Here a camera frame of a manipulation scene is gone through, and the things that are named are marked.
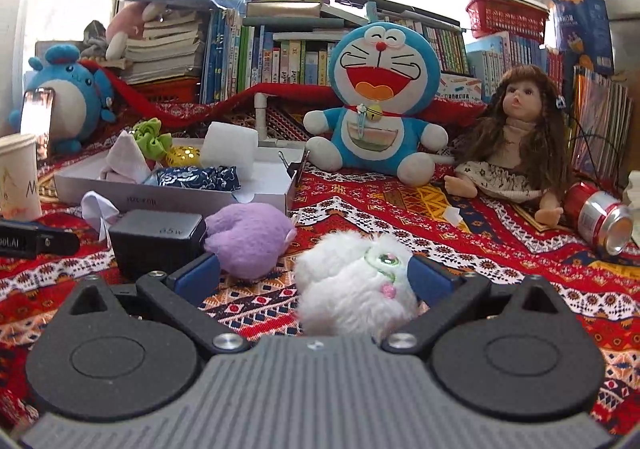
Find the illustrated stationery box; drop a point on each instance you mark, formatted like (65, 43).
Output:
(460, 88)

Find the blue round plush toy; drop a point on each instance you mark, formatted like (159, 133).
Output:
(70, 79)

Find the black binder clip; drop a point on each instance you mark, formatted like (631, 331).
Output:
(295, 174)

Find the white foam block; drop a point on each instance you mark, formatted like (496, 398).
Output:
(227, 149)

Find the green fabric scrunchie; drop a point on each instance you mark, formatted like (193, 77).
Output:
(155, 141)

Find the brown haired doll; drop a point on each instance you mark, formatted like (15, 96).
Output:
(520, 104)

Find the flat grey books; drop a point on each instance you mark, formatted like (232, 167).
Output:
(285, 10)

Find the grey plush toy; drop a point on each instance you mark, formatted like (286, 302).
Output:
(94, 36)

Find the red plastic basket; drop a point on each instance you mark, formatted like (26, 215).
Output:
(505, 19)

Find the purple plush toy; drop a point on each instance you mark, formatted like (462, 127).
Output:
(245, 239)

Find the stack of colourful booklets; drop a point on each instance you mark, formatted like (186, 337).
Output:
(600, 119)

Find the pale pink knit sock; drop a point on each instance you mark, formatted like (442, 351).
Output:
(122, 156)

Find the black power adapter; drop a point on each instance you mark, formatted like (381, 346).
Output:
(155, 239)

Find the stack of worn books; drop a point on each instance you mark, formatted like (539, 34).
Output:
(160, 54)

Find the smartphone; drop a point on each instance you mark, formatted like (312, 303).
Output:
(37, 119)

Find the row of thin books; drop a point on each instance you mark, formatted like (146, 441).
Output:
(445, 49)

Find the row of upright children's books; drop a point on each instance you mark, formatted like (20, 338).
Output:
(260, 59)

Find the cat drawing paper cup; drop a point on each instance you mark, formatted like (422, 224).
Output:
(17, 179)

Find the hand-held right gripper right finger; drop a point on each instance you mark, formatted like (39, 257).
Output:
(427, 279)

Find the red patterned blanket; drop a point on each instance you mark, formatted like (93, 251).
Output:
(500, 254)

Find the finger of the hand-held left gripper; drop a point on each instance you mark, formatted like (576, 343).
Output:
(57, 241)

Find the white fluffy plush toy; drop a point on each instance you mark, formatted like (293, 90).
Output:
(340, 279)

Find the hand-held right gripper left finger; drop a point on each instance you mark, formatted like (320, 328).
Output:
(197, 274)

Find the white plastic pipe frame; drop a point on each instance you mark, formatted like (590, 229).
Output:
(261, 114)

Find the white cardboard box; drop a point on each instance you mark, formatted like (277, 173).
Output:
(200, 201)

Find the blue cat plush toy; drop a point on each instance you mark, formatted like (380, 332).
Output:
(380, 79)

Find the pink plush toy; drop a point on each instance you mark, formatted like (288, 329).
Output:
(122, 26)

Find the plain red cloth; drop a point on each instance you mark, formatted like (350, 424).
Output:
(290, 91)

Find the blue boxed book sets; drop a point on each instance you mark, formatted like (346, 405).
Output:
(510, 64)

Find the red soda can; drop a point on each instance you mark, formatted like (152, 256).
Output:
(595, 214)

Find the blue printed box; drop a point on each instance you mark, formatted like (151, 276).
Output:
(582, 29)

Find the orange plastic crate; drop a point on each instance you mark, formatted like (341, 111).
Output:
(170, 91)

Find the white paper scrap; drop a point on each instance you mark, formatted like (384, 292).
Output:
(451, 215)

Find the gold sequin bow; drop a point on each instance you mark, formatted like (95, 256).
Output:
(182, 156)

